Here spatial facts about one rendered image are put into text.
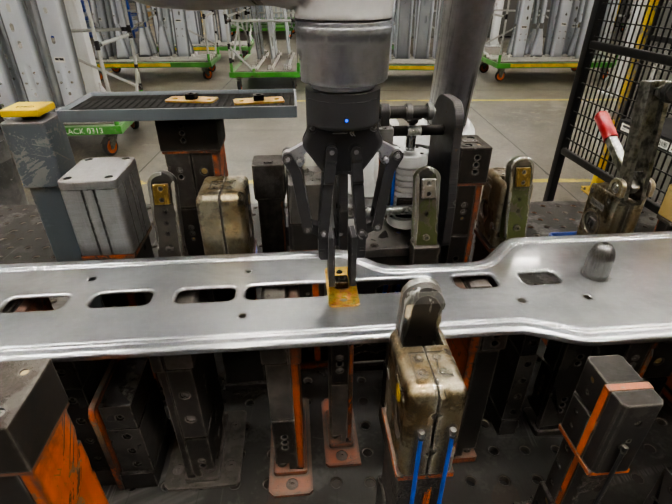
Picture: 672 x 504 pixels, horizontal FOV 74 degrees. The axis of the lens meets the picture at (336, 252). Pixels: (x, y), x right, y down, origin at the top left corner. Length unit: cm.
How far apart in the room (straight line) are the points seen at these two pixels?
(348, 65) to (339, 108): 4
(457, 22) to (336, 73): 64
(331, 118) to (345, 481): 52
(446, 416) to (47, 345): 42
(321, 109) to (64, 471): 44
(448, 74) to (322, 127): 68
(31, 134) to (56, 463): 55
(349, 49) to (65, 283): 46
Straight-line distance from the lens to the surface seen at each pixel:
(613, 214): 84
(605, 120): 89
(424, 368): 41
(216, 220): 66
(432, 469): 48
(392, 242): 75
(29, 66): 502
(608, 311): 63
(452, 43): 107
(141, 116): 79
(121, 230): 70
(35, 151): 91
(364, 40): 43
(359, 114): 45
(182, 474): 78
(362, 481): 75
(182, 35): 822
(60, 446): 55
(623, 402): 53
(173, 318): 56
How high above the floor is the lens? 133
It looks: 31 degrees down
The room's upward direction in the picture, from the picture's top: straight up
